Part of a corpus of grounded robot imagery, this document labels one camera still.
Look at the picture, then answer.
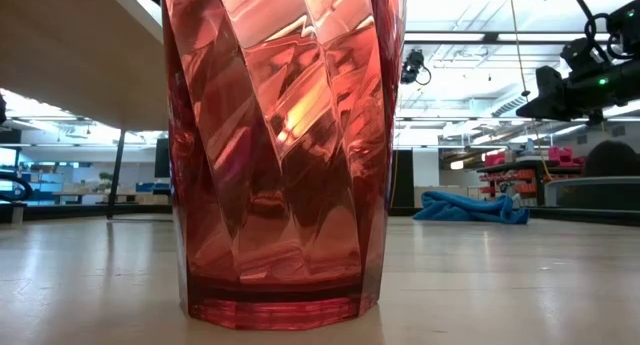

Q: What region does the table with red bins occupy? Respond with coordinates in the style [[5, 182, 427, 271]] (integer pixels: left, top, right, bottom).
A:
[[474, 145, 587, 208]]

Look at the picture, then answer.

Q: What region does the person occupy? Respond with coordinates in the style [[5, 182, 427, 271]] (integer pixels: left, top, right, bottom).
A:
[[582, 139, 640, 179]]

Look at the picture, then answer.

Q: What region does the blue cloth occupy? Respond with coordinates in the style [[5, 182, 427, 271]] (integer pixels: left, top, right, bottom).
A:
[[412, 190, 531, 226]]

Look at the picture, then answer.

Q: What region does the black room column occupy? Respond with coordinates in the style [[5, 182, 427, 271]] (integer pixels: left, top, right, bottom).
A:
[[391, 148, 416, 210]]

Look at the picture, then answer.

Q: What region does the red-orange faceted plastic tumbler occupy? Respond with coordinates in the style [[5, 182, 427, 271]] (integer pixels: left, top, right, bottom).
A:
[[160, 0, 409, 332]]

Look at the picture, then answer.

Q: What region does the hanging yellow cord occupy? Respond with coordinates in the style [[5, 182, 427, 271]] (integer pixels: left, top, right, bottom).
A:
[[508, 0, 554, 182]]

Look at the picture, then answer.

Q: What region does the black wall screen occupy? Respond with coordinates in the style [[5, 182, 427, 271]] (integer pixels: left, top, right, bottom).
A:
[[153, 137, 171, 180]]

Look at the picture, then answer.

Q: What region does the wooden shelf with black frame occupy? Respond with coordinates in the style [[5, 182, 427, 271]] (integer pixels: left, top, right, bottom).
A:
[[0, 0, 169, 221]]

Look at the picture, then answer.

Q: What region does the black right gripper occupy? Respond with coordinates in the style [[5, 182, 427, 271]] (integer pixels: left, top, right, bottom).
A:
[[516, 59, 640, 125]]

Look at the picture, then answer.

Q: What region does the black overhead camera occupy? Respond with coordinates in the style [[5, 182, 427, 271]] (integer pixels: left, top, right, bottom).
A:
[[399, 48, 433, 87]]

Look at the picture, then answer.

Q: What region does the grey and black office chair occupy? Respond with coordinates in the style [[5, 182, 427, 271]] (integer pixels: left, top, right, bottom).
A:
[[543, 175, 640, 209]]

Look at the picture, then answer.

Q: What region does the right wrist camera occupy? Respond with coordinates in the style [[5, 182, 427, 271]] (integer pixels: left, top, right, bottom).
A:
[[559, 37, 609, 71]]

